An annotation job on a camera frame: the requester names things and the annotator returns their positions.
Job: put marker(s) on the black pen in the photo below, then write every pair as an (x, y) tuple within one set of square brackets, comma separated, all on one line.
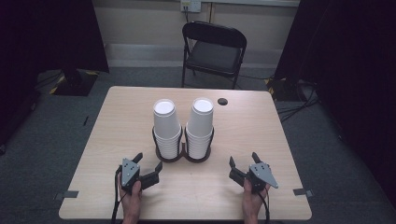
[(85, 120)]

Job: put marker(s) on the person's right hand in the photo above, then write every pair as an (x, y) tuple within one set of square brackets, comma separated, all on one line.
[(251, 201)]

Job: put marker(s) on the black stand base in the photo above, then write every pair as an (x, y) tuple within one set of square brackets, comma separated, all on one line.
[(281, 90), (76, 84)]

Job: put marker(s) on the black round table grommet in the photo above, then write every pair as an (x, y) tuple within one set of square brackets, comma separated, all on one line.
[(222, 101)]

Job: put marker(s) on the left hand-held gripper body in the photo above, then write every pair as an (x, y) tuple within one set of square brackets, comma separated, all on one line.
[(130, 172)]

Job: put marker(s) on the person's left hand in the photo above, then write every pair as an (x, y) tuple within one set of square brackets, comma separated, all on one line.
[(132, 200)]

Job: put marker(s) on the grey tape strip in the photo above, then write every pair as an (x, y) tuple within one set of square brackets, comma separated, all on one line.
[(67, 194), (302, 192)]

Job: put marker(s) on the black folding chair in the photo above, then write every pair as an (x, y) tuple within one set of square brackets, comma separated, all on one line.
[(213, 56)]

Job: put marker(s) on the white wall socket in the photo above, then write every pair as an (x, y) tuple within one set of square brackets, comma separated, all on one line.
[(190, 5)]

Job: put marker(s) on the black curtain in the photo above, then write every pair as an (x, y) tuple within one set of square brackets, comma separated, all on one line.
[(46, 34), (351, 77)]

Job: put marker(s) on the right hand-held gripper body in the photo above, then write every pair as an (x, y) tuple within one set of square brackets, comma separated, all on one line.
[(261, 175)]

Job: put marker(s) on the stack of white paper cups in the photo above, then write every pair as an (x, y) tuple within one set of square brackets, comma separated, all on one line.
[(166, 124), (200, 124)]

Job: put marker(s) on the black double cup holder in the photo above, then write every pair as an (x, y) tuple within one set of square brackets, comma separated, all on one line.
[(183, 157)]

